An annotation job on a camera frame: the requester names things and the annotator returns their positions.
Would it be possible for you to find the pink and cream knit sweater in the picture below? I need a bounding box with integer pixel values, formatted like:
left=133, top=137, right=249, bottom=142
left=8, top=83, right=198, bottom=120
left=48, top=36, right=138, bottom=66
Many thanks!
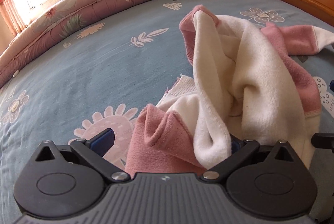
left=125, top=6, right=333, bottom=175

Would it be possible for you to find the blue floral bed sheet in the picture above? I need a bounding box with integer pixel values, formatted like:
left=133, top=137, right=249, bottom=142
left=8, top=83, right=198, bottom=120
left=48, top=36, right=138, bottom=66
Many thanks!
left=1, top=0, right=333, bottom=223

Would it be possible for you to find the pink floral folded quilt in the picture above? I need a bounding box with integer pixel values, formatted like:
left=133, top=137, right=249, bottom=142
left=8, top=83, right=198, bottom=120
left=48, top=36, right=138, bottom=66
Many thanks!
left=1, top=0, right=150, bottom=85

